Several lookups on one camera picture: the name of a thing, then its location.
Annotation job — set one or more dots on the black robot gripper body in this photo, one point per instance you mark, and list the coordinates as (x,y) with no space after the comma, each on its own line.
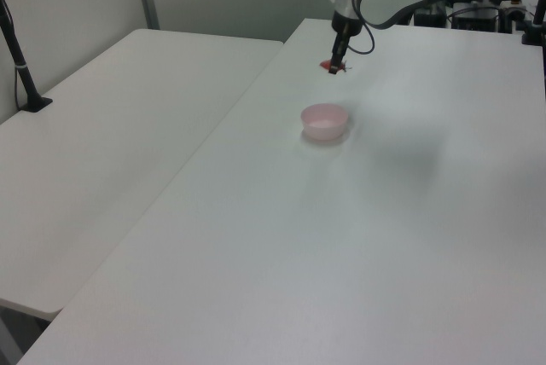
(346,26)

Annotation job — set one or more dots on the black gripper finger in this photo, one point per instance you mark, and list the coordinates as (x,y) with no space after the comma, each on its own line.
(344,51)
(336,56)

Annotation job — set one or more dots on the pink plastic bowl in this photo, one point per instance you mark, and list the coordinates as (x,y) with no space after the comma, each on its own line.
(324,130)

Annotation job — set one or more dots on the black camera stand with clamp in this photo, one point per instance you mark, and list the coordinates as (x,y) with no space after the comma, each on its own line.
(538,11)

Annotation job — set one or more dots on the red strawberry with green leaves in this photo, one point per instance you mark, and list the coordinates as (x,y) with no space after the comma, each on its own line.
(325,65)

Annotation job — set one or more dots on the black electronics box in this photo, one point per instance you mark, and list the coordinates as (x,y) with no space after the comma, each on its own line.
(475,17)

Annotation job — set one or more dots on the silver device with black knob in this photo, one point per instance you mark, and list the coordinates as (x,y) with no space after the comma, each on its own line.
(514,9)

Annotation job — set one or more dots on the black camera stand with base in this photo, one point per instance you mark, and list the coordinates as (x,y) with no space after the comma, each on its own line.
(19,62)

